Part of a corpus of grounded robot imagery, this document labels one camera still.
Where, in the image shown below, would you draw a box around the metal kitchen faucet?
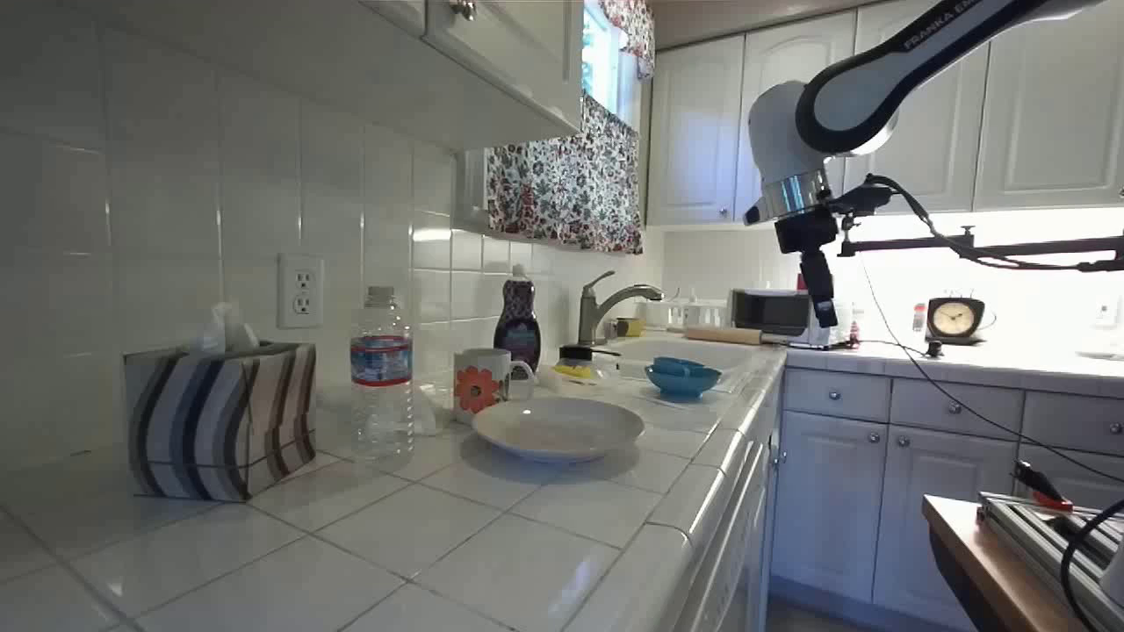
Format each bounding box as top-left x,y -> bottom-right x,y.
573,268 -> 666,352

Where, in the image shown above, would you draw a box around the white wall outlet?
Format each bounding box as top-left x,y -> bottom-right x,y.
274,254 -> 329,335

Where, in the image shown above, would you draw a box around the yellow black sponge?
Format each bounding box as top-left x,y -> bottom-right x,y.
547,339 -> 604,391

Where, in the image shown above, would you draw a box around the wooden rolling pin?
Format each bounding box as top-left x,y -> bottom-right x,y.
678,324 -> 765,346

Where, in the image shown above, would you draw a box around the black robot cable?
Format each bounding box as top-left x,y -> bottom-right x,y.
860,173 -> 1124,483

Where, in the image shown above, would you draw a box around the small black table clock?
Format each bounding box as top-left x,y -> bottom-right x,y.
920,291 -> 991,352

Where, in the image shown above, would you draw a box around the floral curtain valance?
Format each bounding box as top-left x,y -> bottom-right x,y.
598,0 -> 660,81

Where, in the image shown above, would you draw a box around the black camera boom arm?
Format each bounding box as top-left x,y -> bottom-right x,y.
832,225 -> 1124,279

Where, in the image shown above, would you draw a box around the white overhead cabinet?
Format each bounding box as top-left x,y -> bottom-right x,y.
65,0 -> 585,151

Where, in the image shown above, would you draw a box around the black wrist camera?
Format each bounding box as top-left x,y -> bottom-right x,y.
774,206 -> 844,255

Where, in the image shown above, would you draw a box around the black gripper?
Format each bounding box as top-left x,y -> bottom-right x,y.
797,242 -> 844,331

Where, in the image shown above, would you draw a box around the red clamp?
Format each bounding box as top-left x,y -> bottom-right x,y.
1013,456 -> 1076,515

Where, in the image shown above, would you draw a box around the white plate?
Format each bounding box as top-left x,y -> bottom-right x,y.
469,394 -> 648,462

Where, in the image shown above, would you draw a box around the white wall cabinets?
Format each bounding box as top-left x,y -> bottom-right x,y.
641,0 -> 1124,229

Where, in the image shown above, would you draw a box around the purple dish soap bottle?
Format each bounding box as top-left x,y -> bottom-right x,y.
493,262 -> 547,377

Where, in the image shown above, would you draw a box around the light blue bowl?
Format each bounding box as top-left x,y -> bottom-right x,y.
641,356 -> 722,403

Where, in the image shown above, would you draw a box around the floral window curtain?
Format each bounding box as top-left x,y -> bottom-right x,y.
480,96 -> 648,259

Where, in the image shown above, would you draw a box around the black looped cable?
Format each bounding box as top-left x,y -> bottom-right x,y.
1057,495 -> 1124,632

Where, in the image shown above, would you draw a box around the white base cabinets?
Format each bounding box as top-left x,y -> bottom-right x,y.
769,362 -> 1124,632

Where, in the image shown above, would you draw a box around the white tissue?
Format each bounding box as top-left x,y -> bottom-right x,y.
191,297 -> 262,358

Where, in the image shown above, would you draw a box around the white floral mug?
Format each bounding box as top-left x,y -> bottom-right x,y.
449,345 -> 538,422

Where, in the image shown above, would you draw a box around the striped tissue box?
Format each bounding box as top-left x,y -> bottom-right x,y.
118,336 -> 319,507

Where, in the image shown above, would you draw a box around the clear plastic water bottle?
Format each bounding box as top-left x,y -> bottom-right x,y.
343,280 -> 421,459

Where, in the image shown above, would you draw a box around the wooden table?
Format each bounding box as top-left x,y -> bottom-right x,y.
920,492 -> 1094,632

